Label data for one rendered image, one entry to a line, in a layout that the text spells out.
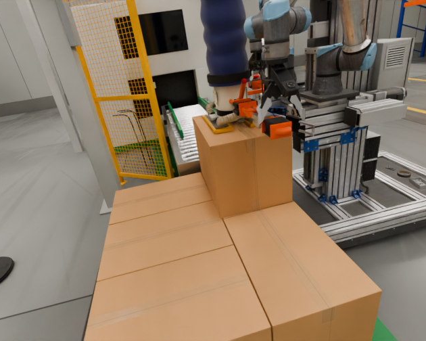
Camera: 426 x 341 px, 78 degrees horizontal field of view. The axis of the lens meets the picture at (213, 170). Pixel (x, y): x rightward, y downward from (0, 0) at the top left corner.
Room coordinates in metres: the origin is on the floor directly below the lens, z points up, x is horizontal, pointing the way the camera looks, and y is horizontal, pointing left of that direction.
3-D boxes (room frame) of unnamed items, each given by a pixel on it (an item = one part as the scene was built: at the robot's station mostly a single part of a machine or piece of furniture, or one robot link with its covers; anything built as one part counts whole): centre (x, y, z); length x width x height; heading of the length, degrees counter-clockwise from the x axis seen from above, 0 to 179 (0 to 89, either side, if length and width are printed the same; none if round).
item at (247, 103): (1.21, -0.19, 1.07); 0.10 x 0.08 x 0.06; 98
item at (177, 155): (2.91, 0.42, 0.50); 2.31 x 0.05 x 0.19; 9
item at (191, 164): (1.81, -0.10, 0.58); 0.70 x 0.03 x 0.06; 99
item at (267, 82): (0.89, -0.25, 1.23); 0.09 x 0.08 x 0.12; 8
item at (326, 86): (1.42, -0.67, 1.09); 0.15 x 0.15 x 0.10
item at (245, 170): (1.44, -0.16, 0.74); 0.60 x 0.40 x 0.40; 8
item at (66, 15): (2.39, 0.92, 1.62); 0.20 x 0.05 x 0.30; 9
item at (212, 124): (1.44, -0.06, 0.97); 0.34 x 0.10 x 0.05; 8
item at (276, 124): (0.86, -0.24, 1.07); 0.08 x 0.07 x 0.05; 8
